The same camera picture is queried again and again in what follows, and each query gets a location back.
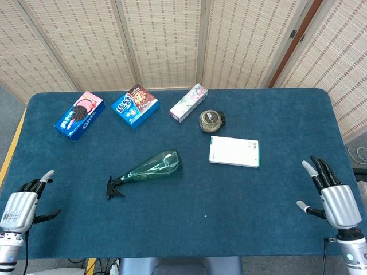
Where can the yellow floor tape strip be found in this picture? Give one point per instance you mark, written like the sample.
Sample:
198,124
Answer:
91,266
11,149

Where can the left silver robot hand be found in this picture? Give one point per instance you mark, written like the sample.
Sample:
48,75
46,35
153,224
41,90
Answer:
20,206

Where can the bamboo folding screen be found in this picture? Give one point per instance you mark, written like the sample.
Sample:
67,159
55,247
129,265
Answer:
160,43

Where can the blue table cloth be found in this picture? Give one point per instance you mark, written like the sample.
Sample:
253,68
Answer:
183,200

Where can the white floor box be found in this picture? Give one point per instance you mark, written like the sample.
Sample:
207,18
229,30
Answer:
57,271

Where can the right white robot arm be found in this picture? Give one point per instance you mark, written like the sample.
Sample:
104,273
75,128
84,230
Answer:
355,255

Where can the white power strip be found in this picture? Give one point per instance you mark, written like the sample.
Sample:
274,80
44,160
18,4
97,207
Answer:
114,270

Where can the green transparent spray bottle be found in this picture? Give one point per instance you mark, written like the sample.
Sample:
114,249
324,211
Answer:
155,167

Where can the brown wooden post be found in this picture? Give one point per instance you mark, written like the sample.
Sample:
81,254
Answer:
295,40

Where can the white flat box green edge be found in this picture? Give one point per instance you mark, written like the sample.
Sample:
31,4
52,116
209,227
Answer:
233,151

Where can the blue Oreo cookie box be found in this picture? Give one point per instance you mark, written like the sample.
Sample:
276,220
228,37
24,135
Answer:
80,117

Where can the black floor object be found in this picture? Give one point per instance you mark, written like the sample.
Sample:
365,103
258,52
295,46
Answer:
360,171

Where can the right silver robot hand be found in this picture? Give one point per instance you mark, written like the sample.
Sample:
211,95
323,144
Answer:
339,203

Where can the blue chocolate cookie box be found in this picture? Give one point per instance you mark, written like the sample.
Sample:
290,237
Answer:
134,109

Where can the floral toothpaste box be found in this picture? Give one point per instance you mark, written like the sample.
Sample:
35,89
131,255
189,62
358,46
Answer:
187,103

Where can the black screen hinge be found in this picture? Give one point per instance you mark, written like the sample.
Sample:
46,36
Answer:
292,34
302,38

